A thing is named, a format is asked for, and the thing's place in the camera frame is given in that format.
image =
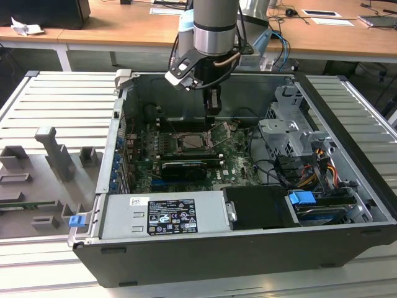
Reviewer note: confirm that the grey laptop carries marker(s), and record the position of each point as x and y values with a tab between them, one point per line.
378	21

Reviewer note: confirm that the black rating label sticker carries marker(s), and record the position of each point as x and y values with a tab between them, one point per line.
172	217

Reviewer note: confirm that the wooden desk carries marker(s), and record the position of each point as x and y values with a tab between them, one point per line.
130	28

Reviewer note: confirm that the green motherboard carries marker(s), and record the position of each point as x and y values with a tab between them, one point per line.
239	161

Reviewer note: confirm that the hard disk in blue carrier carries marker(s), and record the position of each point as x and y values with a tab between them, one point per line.
301	198

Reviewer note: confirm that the black CPU socket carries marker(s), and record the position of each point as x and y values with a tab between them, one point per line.
209	146

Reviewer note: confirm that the grey plastic case latch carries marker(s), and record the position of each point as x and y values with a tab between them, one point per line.
122	77

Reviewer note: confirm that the black computer mouse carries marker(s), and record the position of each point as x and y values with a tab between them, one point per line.
291	12

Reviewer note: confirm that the black open PC case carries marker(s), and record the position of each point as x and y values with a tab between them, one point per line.
217	264

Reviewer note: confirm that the blue expansion slot clip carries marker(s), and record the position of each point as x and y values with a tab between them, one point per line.
114	176
115	186
119	142
117	161

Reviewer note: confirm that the grey power supply unit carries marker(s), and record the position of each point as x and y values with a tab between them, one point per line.
124	217

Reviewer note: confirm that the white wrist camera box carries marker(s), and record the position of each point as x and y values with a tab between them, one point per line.
180	74

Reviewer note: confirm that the grey parts rack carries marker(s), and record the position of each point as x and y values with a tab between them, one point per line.
31	174

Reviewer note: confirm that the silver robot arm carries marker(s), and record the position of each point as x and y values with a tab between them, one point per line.
214	15

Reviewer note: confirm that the black desktop computer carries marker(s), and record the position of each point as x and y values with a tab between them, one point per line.
46	12

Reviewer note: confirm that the white paper sheet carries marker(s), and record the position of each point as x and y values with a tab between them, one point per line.
333	21

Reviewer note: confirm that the silver metal drive cage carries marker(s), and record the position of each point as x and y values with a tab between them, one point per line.
285	136

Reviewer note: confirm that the green RAM stick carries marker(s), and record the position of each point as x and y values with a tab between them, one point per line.
18	205

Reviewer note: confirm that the crumpled white paper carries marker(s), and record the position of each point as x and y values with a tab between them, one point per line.
24	28

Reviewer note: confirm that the blue plastic case latch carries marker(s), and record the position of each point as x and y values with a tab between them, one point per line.
76	221

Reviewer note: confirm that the white barcode sticker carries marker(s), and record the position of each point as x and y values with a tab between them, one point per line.
135	201

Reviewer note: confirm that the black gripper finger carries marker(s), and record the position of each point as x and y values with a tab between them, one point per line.
212	102

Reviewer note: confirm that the black RAM stick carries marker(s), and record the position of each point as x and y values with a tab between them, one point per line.
183	125
189	154

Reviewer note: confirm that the black graphics card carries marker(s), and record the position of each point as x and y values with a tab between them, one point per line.
183	170

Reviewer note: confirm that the small black box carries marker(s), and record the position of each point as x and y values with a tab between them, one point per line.
125	2

